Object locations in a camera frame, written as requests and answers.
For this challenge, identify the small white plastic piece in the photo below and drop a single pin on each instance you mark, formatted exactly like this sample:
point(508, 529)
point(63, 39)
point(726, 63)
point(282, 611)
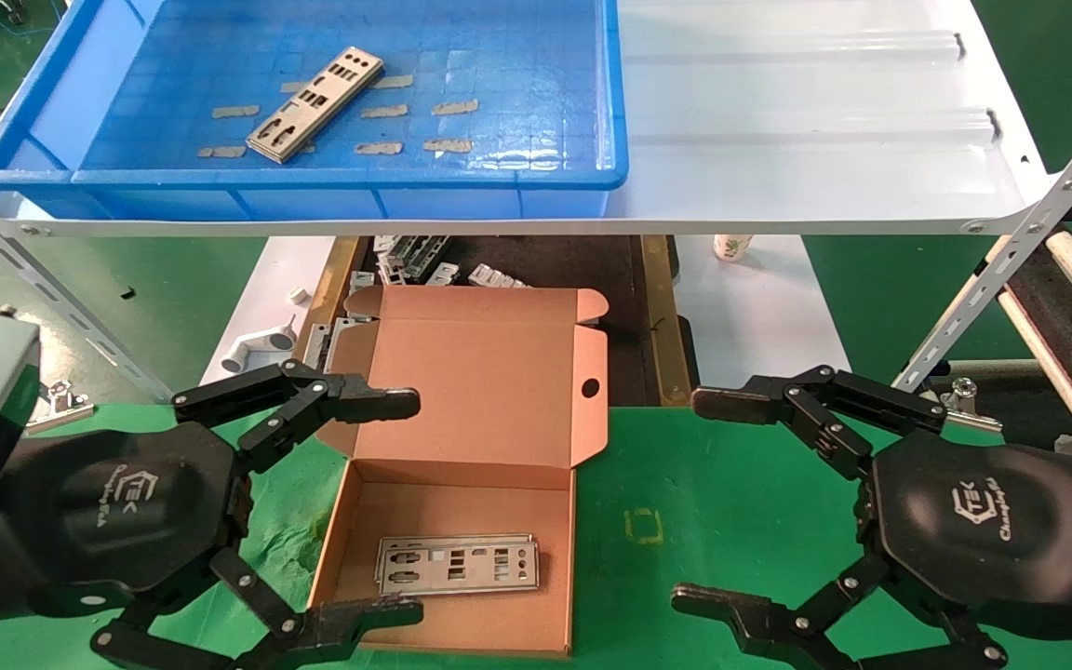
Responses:
point(299, 295)

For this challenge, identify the silver metal bracket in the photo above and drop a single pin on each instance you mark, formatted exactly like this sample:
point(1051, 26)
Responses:
point(387, 261)
point(426, 253)
point(315, 344)
point(443, 273)
point(361, 279)
point(342, 330)
point(496, 276)

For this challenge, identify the silver binder clip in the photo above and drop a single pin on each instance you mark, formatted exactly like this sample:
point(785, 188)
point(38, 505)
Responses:
point(969, 411)
point(61, 405)

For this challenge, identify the green cloth mat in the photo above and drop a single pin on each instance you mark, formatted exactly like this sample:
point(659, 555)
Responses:
point(731, 502)

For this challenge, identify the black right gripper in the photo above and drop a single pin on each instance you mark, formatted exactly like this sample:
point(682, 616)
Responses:
point(992, 521)

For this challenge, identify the blue plastic tray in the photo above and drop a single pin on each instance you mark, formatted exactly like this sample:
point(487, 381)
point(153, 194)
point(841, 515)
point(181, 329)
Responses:
point(517, 56)

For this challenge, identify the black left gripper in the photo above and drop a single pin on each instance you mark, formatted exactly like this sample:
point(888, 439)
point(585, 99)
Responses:
point(127, 502)

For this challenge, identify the white metal shelf board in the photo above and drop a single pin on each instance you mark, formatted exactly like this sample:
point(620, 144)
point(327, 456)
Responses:
point(778, 140)

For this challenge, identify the white plastic pipe fitting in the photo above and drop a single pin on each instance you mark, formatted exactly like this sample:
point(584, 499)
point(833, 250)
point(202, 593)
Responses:
point(261, 346)

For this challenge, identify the brown cardboard box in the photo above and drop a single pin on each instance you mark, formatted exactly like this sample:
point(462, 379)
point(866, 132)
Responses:
point(480, 372)

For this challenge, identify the perforated metal shelf brace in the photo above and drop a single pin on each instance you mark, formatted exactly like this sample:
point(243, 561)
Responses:
point(1011, 251)
point(52, 288)

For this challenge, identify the metal io shield plate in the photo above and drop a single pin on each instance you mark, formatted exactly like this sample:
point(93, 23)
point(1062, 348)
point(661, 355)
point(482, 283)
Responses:
point(299, 126)
point(462, 585)

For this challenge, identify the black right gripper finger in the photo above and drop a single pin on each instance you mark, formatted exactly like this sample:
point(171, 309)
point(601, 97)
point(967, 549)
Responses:
point(731, 619)
point(741, 400)

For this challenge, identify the black tray with wooden edges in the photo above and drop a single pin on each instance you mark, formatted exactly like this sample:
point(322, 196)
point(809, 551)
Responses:
point(555, 265)

